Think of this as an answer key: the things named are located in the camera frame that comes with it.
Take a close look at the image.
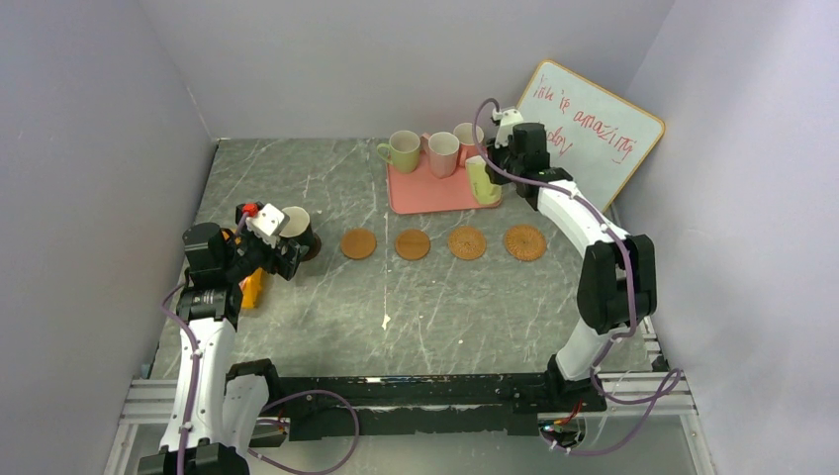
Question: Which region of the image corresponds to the green mug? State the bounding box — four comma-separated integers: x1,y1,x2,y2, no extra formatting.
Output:
465,155,503,206
376,131,421,174

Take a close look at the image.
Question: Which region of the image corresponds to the black mug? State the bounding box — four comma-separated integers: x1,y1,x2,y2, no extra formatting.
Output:
280,206,322,261

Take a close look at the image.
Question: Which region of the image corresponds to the light wooden coaster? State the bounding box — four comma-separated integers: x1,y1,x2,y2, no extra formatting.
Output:
340,228,377,260
395,229,430,261

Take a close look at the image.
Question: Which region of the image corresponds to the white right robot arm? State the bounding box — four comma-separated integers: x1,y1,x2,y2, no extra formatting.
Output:
479,99,657,411

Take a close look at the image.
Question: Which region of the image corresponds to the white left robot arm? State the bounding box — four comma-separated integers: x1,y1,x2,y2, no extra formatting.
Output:
138,202,321,474

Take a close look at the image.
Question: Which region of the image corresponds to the yellow plastic bin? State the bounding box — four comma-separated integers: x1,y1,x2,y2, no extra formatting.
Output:
222,228,266,310

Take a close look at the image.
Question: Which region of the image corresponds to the pink mug back right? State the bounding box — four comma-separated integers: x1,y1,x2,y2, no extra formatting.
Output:
452,123,484,167

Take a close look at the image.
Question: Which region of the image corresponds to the pink mug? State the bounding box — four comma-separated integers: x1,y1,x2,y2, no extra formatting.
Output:
420,132,460,179
452,123,484,167

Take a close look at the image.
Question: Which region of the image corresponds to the pink mug centre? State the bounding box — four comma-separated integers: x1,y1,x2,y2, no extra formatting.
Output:
420,132,460,179

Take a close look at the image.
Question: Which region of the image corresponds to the pink serving tray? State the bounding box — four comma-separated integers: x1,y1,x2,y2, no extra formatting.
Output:
386,153,502,215

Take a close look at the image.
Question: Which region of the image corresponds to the whiteboard with red writing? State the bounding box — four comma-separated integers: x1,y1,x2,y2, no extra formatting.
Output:
516,60,665,211

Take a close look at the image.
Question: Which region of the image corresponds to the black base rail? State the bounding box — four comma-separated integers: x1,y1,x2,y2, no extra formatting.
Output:
259,371,606,441

